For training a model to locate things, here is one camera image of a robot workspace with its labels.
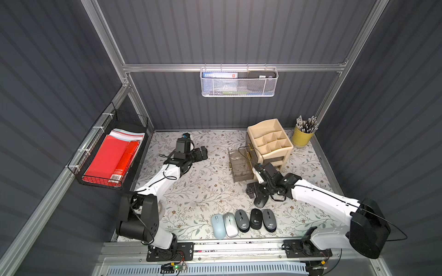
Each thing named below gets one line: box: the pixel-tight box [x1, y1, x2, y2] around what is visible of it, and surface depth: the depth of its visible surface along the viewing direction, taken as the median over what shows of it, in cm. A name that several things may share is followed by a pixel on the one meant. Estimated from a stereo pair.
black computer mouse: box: [234, 209, 250, 233], surface depth 82 cm
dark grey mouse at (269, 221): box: [261, 208, 277, 233], surface depth 82 cm
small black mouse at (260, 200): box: [253, 193, 269, 209], surface depth 88 cm
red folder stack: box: [81, 128, 146, 187], surface depth 72 cm
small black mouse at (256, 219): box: [249, 208, 264, 230], surface depth 83 cm
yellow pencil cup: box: [291, 125, 315, 148], surface depth 103 cm
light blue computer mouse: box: [211, 213, 227, 240], surface depth 80 cm
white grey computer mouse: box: [222, 212, 239, 238], surface depth 82 cm
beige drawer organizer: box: [246, 118, 294, 172], surface depth 84 cm
